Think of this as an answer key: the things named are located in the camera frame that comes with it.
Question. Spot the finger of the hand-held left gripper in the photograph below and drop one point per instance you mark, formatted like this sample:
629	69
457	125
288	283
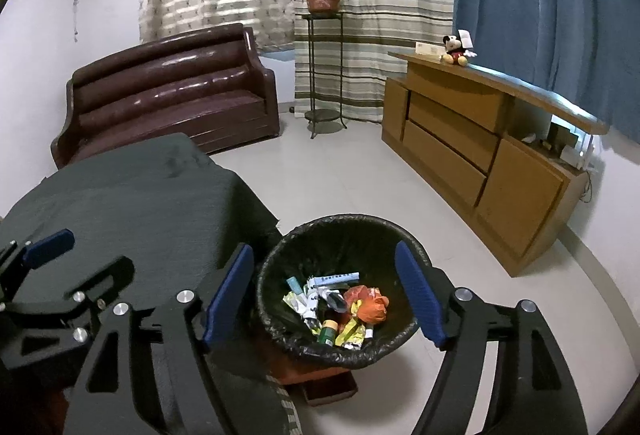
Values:
50	244
115	272

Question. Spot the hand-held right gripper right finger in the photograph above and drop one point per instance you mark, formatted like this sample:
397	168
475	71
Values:
420	295

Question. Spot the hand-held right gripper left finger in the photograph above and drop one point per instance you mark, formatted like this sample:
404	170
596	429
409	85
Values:
230	295

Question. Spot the orange plastic bag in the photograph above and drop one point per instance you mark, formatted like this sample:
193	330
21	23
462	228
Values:
374	307
354	293

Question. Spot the yellow snack wrapper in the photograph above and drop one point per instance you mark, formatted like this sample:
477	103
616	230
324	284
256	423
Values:
350	332

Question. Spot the white paper piece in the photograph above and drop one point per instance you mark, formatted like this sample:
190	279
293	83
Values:
315	300

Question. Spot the white and teal packet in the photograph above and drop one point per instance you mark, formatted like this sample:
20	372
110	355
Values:
335	277

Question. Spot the small green bottle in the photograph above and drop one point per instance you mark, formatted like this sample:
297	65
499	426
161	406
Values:
327	330

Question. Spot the bin with black bag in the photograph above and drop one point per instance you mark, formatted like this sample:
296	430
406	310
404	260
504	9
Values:
320	245

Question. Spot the dark cloth covered table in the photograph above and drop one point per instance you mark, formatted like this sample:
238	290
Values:
150	195

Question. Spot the dark patterned cloth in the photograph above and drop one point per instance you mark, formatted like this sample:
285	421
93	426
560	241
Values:
285	407

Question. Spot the red-brown wooden stool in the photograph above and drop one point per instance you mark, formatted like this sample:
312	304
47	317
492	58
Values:
325	390

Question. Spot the wooden cabinet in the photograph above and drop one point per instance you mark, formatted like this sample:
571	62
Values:
520	200

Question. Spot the brown leather sofa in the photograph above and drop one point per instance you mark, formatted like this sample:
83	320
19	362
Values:
165	90

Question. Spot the black metal plant stand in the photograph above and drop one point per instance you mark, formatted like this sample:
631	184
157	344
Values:
325	116

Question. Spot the white device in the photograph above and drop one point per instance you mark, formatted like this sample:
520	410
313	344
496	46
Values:
577	157

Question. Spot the small dark box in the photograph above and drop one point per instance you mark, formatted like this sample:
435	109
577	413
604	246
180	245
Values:
560	135

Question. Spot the mouse plush toy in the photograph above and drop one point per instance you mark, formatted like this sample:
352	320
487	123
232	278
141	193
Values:
455	52

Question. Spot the white flat box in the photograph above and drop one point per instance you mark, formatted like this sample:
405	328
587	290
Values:
429	50

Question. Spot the striped curtain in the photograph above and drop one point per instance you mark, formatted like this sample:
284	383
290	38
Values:
400	15

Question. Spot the blue curtain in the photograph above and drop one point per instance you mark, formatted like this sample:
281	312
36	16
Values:
525	5

